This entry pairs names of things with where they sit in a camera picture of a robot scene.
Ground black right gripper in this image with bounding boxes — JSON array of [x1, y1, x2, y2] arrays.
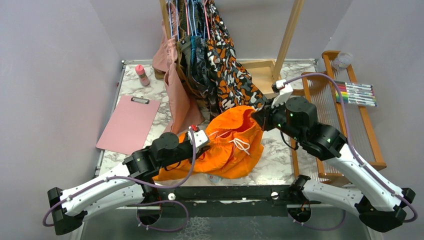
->
[[252, 96, 304, 143]]

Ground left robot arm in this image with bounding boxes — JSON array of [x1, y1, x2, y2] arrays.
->
[[42, 128, 210, 236]]

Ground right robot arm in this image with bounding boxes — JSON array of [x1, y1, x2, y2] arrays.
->
[[251, 96, 416, 233]]

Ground orange camouflage hanging shorts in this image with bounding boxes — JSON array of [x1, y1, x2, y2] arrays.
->
[[205, 0, 267, 113]]

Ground pink hanging shorts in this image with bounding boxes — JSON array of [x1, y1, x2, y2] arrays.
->
[[152, 22, 205, 135]]

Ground dark patterned hanging shorts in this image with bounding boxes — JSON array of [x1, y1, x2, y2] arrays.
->
[[175, 0, 226, 118]]

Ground wooden clothes rack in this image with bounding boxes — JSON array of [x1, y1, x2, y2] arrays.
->
[[154, 0, 306, 100]]

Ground wooden tiered rack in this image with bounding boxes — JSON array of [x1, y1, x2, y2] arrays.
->
[[280, 50, 387, 187]]

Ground pack of coloured markers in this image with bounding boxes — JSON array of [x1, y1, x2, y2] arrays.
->
[[334, 80, 377, 107]]

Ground clear plastic cup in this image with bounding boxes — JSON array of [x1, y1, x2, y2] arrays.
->
[[332, 51, 353, 71]]

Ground pink bottle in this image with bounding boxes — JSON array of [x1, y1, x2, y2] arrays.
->
[[134, 64, 150, 87]]

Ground pink clipboard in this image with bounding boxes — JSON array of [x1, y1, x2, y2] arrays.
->
[[96, 95, 161, 155]]

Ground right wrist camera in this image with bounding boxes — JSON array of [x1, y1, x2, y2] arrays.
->
[[271, 79, 294, 108]]

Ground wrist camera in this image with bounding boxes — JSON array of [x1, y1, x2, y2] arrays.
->
[[271, 79, 294, 108], [187, 125, 210, 153]]

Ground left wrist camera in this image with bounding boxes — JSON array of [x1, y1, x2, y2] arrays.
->
[[187, 125, 210, 153]]

